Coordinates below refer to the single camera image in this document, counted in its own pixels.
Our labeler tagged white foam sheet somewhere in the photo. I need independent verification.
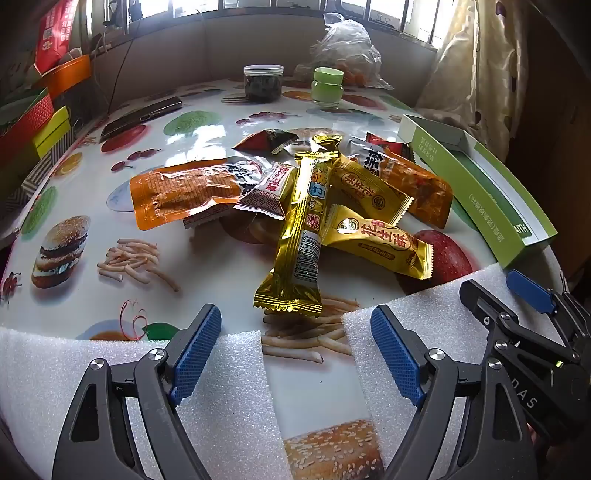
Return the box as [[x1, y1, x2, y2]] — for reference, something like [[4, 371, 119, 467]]
[[0, 325, 298, 480], [342, 262, 573, 467]]

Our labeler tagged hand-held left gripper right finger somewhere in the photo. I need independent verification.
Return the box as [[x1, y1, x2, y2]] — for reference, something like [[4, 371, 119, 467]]
[[370, 305, 539, 480]]

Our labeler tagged white and maroon snack packet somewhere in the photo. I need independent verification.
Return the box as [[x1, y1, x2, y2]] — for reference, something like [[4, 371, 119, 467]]
[[233, 161, 298, 221]]

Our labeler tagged red paper bag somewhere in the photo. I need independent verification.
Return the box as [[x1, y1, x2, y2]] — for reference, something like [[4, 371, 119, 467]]
[[35, 0, 80, 77]]

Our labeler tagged cream patterned curtain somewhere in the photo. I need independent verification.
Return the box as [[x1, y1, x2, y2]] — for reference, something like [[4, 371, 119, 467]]
[[413, 0, 527, 139]]

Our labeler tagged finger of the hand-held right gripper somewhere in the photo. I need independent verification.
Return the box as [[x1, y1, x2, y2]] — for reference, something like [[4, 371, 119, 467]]
[[459, 279, 578, 365], [505, 270, 583, 319]]

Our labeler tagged black phone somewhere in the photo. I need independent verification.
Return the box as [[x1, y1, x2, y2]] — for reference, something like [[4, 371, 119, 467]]
[[100, 95, 184, 142]]

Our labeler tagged clear plastic bag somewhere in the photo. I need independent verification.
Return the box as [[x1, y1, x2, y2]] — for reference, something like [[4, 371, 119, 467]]
[[294, 13, 395, 89]]

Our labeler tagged small gold wrapper packet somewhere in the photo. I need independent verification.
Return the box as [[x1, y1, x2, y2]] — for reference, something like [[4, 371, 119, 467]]
[[310, 133, 346, 157]]

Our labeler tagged red and black triangular packet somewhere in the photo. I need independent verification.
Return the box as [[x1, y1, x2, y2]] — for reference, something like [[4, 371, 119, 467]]
[[232, 128, 302, 155]]

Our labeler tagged yellow-green box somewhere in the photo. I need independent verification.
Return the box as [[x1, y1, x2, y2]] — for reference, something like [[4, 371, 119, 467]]
[[31, 105, 75, 158]]

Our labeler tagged bright red snack packet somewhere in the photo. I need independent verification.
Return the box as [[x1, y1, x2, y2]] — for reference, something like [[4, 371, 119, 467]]
[[364, 130, 417, 163]]

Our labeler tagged gold peanut candy packet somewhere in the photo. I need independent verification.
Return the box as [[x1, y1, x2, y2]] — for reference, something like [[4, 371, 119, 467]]
[[322, 204, 435, 281], [332, 156, 415, 217]]

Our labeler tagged thin dark cable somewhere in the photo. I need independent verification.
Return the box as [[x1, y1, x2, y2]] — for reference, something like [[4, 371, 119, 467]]
[[107, 37, 137, 114]]

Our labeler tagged long gold snack bar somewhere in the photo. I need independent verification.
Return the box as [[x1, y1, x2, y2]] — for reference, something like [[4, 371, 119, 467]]
[[253, 150, 343, 318]]

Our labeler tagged green lidded jar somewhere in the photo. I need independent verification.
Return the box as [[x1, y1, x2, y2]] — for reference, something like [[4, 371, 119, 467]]
[[311, 66, 345, 109]]

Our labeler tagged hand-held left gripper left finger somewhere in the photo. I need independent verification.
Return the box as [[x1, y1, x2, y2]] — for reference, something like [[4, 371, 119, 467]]
[[52, 302, 222, 480]]

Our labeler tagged barred window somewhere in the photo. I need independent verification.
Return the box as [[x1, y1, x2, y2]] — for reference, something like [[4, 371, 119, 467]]
[[74, 0, 462, 47]]

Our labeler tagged green and white cardboard box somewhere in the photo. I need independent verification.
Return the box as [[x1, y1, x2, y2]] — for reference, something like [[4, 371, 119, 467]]
[[397, 113, 558, 270]]

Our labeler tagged orange konjac snack pouch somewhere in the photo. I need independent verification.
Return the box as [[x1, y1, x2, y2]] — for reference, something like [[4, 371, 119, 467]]
[[344, 136, 453, 230], [129, 159, 262, 232]]

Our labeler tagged fruit print plastic tablecloth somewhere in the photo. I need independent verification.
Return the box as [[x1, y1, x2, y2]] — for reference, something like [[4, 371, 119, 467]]
[[0, 76, 573, 480]]

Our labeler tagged grey striped box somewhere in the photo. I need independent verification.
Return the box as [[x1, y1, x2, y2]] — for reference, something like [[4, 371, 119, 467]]
[[0, 131, 84, 217]]

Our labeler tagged red box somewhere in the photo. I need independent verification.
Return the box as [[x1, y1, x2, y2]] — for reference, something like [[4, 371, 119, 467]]
[[0, 87, 56, 169]]

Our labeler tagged orange box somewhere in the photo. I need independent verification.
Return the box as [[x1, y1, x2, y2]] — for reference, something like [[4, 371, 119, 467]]
[[33, 54, 92, 100]]

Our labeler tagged clear jar with dark contents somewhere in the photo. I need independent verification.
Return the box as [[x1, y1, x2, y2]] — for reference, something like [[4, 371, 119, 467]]
[[243, 65, 284, 104]]

